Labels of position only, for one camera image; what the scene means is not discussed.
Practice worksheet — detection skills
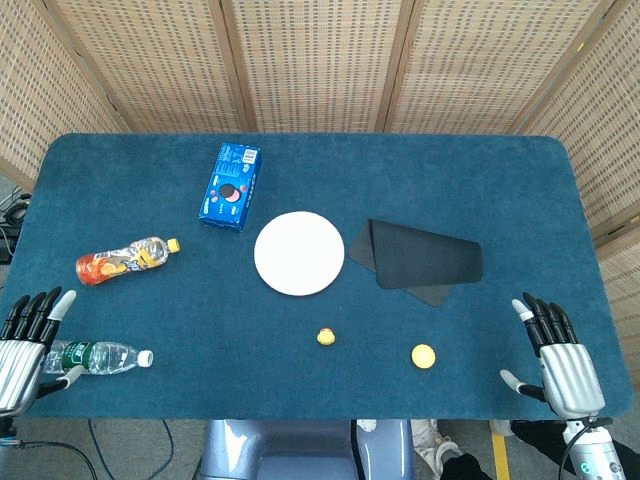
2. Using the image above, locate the white sneaker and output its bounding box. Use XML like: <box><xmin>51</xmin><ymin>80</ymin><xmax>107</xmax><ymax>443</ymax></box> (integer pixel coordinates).
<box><xmin>412</xmin><ymin>418</ymin><xmax>464</xmax><ymax>474</ymax></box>

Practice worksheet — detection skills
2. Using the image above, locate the black cable on floor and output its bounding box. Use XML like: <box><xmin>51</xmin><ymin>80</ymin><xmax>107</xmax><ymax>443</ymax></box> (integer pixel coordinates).
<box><xmin>87</xmin><ymin>418</ymin><xmax>176</xmax><ymax>480</ymax></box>

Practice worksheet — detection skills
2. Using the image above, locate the orange drink bottle yellow cap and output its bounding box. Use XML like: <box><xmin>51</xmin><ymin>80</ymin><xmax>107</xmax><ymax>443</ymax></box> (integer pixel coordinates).
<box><xmin>75</xmin><ymin>235</ymin><xmax>182</xmax><ymax>287</ymax></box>

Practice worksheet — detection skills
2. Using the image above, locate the woven bamboo folding screen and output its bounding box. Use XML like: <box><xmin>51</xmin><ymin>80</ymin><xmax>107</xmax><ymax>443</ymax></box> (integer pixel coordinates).
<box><xmin>0</xmin><ymin>0</ymin><xmax>640</xmax><ymax>341</ymax></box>

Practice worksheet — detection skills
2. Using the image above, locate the blue felt table mat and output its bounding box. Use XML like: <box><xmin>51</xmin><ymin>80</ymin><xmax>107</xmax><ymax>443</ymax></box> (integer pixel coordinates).
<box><xmin>3</xmin><ymin>132</ymin><xmax>633</xmax><ymax>421</ymax></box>

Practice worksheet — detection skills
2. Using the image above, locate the yellow round token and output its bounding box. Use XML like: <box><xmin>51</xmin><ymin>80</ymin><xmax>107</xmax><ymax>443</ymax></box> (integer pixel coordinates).
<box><xmin>411</xmin><ymin>344</ymin><xmax>437</xmax><ymax>371</ymax></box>

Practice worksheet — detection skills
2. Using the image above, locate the blue-grey robot torso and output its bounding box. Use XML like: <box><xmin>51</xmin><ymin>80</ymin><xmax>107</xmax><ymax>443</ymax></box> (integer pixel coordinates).
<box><xmin>192</xmin><ymin>418</ymin><xmax>416</xmax><ymax>480</ymax></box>

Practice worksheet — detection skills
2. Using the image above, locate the white round plate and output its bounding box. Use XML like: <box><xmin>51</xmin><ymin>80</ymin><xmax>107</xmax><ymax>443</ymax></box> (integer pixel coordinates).
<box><xmin>253</xmin><ymin>210</ymin><xmax>346</xmax><ymax>297</ymax></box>

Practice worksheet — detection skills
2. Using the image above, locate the blue Oreo cookie box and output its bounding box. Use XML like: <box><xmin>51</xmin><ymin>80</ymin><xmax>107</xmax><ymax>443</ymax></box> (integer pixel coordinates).
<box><xmin>197</xmin><ymin>141</ymin><xmax>263</xmax><ymax>234</ymax></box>

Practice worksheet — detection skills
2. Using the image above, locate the clear water bottle green label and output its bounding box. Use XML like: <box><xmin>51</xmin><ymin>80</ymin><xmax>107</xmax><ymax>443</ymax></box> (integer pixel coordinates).
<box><xmin>40</xmin><ymin>339</ymin><xmax>155</xmax><ymax>376</ymax></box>

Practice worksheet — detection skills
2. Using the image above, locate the black folded cloth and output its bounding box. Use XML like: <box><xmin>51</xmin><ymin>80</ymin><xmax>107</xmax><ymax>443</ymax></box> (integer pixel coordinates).
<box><xmin>348</xmin><ymin>218</ymin><xmax>485</xmax><ymax>308</ymax></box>

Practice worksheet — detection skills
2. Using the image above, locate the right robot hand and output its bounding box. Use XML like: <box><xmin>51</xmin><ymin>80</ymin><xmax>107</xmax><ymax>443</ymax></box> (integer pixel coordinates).
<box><xmin>499</xmin><ymin>292</ymin><xmax>606</xmax><ymax>419</ymax></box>

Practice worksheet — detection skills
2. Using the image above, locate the black cables and equipment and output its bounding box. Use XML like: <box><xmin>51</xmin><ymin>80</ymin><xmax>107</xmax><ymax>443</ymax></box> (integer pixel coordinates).
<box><xmin>0</xmin><ymin>187</ymin><xmax>32</xmax><ymax>266</ymax></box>

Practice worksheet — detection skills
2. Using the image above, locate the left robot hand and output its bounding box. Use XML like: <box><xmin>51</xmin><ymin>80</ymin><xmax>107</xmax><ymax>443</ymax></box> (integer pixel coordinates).
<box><xmin>0</xmin><ymin>286</ymin><xmax>78</xmax><ymax>417</ymax></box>

